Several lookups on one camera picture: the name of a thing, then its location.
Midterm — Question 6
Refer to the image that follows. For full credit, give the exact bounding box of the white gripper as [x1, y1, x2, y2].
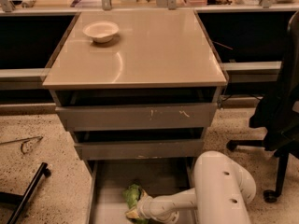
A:
[125, 188, 154, 219]

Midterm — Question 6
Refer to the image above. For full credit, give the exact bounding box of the green rice chip bag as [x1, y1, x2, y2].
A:
[122, 184, 149, 224]

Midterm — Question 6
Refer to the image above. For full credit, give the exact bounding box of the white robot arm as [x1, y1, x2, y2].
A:
[125, 151, 256, 224]

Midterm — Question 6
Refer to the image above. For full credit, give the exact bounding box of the grey open bottom drawer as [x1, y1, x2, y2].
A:
[86, 158, 192, 224]

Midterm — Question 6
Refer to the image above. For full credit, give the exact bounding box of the grey middle drawer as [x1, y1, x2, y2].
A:
[74, 139, 204, 161]

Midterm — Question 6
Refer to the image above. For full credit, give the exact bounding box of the grey top drawer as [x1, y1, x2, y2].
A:
[56, 103, 217, 132]

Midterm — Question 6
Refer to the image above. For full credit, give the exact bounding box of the beige counter top cabinet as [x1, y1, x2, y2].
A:
[44, 9, 226, 90]

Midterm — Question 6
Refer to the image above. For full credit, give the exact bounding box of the black chair leg left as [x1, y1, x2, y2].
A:
[0, 162, 51, 224]

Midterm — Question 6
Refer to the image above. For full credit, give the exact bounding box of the black office chair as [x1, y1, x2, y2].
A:
[226, 11, 299, 203]

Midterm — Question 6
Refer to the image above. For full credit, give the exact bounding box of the white paper bowl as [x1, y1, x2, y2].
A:
[83, 21, 119, 43]

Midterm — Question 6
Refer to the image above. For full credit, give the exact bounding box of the metal wire hook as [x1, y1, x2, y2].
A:
[0, 136, 43, 154]

